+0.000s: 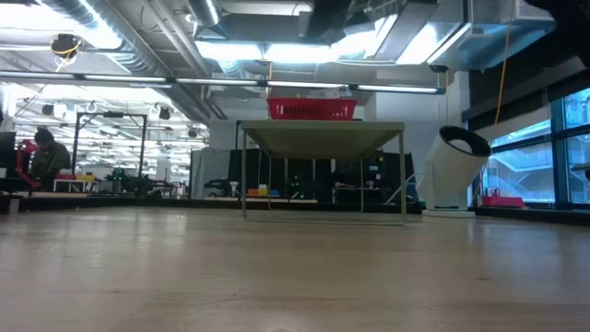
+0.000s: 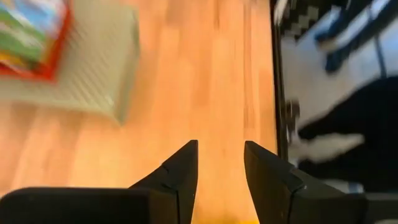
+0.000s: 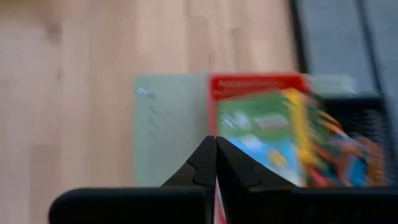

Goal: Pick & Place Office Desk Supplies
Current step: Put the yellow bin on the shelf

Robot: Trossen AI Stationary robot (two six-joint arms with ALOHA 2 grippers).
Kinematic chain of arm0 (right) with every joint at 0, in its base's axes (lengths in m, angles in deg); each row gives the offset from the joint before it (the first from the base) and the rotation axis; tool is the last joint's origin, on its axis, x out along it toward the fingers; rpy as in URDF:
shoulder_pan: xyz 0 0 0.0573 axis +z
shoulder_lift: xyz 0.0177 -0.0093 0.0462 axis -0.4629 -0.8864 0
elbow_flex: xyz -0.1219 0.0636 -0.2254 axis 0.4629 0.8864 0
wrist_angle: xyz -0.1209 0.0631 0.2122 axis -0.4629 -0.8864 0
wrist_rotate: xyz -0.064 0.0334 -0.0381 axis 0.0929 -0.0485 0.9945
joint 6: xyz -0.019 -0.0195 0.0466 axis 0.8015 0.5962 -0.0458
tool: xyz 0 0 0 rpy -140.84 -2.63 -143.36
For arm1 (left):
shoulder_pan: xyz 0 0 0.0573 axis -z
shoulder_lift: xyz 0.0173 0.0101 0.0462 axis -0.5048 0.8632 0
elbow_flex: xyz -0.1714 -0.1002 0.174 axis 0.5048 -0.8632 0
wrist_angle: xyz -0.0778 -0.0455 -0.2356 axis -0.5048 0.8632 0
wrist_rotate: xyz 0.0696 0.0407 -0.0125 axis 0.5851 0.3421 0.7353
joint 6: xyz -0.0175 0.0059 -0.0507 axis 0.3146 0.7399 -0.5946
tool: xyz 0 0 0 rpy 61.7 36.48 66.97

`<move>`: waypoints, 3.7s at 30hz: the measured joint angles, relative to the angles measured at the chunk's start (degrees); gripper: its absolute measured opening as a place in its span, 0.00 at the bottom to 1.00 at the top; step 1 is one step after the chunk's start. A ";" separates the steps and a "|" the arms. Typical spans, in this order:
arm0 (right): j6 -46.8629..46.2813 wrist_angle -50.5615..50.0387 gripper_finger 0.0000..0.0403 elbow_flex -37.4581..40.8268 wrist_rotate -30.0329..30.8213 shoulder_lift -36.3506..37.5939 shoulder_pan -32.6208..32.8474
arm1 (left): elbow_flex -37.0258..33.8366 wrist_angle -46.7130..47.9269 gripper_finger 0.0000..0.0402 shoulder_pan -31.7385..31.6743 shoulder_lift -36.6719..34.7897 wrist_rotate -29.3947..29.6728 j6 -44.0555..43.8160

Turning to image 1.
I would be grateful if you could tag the black frame stand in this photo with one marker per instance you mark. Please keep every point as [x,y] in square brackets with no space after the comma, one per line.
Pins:
[110,114]

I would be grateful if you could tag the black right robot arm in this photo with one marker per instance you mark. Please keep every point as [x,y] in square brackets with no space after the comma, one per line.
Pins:
[567,27]

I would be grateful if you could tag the silver ventilation duct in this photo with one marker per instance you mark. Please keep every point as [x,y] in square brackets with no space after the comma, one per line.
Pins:
[129,55]

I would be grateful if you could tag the person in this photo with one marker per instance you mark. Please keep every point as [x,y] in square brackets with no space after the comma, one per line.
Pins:
[22,161]
[50,161]

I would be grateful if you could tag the red low bin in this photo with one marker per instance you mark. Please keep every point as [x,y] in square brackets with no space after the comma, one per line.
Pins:
[502,201]

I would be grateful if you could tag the linear ceiling light fixture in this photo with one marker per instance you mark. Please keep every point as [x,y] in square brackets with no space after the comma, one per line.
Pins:
[124,78]

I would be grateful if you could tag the window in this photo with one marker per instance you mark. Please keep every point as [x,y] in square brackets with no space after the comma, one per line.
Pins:
[578,170]

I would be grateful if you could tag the green perforated metal shelf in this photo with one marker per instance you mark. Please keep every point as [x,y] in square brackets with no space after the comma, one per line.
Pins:
[322,138]

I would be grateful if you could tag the black cabinet row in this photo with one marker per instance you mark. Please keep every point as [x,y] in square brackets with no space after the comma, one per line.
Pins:
[304,175]

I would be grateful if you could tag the wooden workbench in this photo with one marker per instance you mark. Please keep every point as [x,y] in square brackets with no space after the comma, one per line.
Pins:
[258,199]

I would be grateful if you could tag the red plastic basket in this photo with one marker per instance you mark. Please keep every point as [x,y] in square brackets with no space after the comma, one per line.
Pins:
[313,110]

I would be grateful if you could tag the white bin black rim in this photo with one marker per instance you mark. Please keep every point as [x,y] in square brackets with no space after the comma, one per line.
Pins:
[451,170]

